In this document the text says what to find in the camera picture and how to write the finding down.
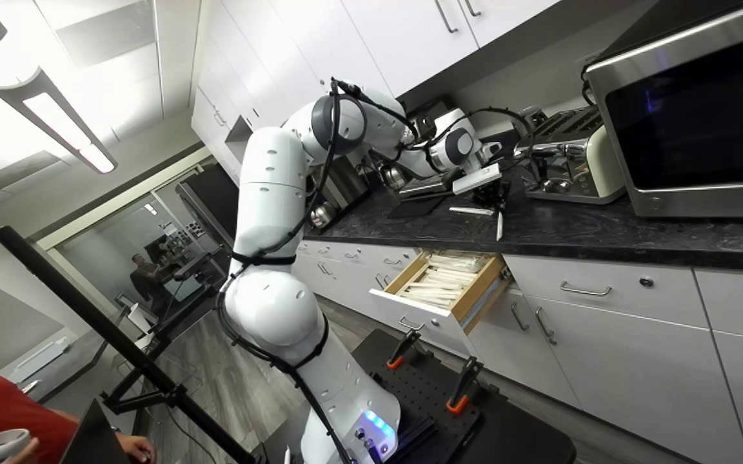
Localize orange black bar clamp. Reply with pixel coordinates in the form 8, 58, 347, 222
441, 354, 485, 419
383, 327, 425, 375

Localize white drawer front with handle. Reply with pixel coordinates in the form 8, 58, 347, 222
503, 254, 712, 330

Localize black tripod pole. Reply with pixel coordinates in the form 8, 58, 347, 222
0, 225, 258, 464

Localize dark laptop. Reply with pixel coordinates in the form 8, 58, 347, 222
60, 398, 136, 464

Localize white baseboard heater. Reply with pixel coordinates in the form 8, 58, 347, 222
0, 325, 91, 401

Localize person in red shirt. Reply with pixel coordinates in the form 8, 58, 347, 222
0, 359, 82, 464

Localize person's bare hand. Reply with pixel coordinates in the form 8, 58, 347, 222
112, 430, 159, 464

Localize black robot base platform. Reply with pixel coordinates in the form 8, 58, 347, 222
347, 327, 577, 464

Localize open wooden drawer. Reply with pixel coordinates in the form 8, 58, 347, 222
365, 247, 512, 336

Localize white lower cabinet run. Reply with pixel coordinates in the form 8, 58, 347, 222
288, 236, 476, 359

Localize wide white cabinet door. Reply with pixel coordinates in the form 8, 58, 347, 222
548, 298, 743, 464

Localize long ceiling light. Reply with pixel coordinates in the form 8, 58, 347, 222
0, 64, 120, 179

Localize pale utensils pile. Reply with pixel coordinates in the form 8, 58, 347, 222
398, 254, 496, 312

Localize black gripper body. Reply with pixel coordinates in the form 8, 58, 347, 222
476, 176, 512, 218

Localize cream and chrome toaster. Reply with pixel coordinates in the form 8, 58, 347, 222
510, 106, 627, 206

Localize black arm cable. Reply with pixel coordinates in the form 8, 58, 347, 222
212, 75, 538, 464

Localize stainless steel microwave oven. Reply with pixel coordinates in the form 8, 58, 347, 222
579, 0, 743, 222

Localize narrow white cabinet door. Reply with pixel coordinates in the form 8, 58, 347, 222
462, 286, 577, 405

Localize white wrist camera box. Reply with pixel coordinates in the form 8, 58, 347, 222
448, 164, 505, 200

